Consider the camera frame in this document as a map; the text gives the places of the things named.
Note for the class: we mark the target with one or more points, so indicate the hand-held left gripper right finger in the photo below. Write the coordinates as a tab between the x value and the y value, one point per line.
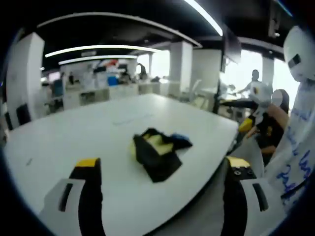
236	196

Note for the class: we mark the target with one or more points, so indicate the white ceiling light strip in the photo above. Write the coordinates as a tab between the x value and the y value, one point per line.
204	14
98	48
98	59

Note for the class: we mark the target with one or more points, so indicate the white office chair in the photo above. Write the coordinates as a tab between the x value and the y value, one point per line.
196	88

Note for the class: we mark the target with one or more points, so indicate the black chair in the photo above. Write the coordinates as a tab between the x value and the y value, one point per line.
23	114

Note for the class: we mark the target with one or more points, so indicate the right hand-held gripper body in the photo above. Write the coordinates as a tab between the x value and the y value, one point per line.
261	96

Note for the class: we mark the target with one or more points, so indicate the person's white printed clothing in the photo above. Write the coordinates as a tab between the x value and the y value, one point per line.
295	137

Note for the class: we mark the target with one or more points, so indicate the blue storage box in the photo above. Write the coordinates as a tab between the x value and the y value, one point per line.
112	80

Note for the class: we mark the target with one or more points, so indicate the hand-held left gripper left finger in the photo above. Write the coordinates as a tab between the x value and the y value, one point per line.
73	196

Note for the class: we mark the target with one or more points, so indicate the black stand pole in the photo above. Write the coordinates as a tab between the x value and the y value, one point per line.
217	98

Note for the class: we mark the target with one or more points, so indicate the white worn device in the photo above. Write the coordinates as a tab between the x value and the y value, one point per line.
299	44

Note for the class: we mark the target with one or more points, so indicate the dark hanging panel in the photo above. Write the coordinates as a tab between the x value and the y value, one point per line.
231	49

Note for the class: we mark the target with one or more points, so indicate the yellow blue black garment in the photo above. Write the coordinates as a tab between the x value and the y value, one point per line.
160	162

